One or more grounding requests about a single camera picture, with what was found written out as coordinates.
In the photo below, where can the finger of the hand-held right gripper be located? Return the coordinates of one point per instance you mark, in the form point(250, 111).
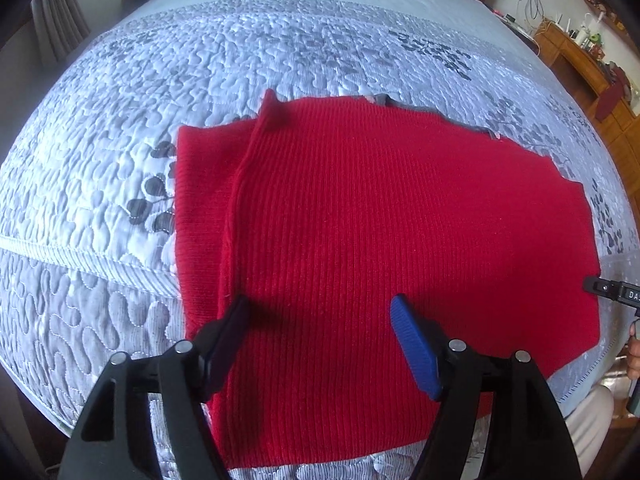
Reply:
point(600, 287)

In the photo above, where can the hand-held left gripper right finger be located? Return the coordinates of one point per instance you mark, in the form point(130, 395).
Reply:
point(415, 345)

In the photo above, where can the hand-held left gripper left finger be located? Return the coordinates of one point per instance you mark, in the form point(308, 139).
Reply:
point(227, 332)

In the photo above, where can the red knitted sweater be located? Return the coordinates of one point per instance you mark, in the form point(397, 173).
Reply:
point(375, 235)

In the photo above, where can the person's right hand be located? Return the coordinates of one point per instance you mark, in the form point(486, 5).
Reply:
point(634, 360)

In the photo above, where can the grey quilted leaf-print bedspread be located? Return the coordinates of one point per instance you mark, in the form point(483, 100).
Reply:
point(125, 260)

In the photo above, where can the person's beige trouser leg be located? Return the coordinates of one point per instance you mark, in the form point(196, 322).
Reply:
point(592, 430)

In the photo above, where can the wooden desk with clutter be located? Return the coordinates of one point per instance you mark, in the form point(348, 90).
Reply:
point(625, 135)

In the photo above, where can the dark red hanging cloth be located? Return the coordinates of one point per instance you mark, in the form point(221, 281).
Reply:
point(612, 97)

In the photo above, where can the white bottle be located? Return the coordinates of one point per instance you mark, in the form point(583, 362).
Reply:
point(580, 36)

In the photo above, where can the dark wooden nightstand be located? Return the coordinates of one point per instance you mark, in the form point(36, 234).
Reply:
point(515, 22)

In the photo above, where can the grey curtain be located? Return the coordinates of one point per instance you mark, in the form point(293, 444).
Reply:
point(60, 15)

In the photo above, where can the wooden wall shelf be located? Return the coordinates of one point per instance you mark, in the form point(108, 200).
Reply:
point(602, 7)

